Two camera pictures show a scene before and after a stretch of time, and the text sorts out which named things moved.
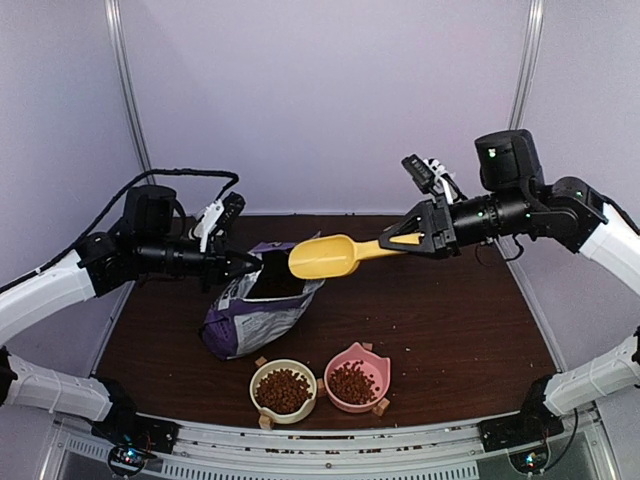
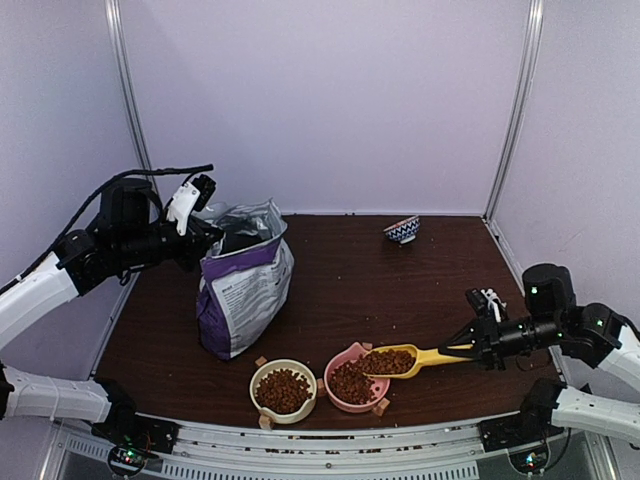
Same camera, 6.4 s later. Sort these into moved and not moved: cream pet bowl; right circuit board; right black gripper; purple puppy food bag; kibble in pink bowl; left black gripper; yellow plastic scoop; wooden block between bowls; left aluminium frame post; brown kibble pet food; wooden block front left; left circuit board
Moved: purple puppy food bag; right black gripper; left black gripper; yellow plastic scoop
Not moved: wooden block front left; right circuit board; kibble in pink bowl; left aluminium frame post; brown kibble pet food; cream pet bowl; wooden block between bowls; left circuit board
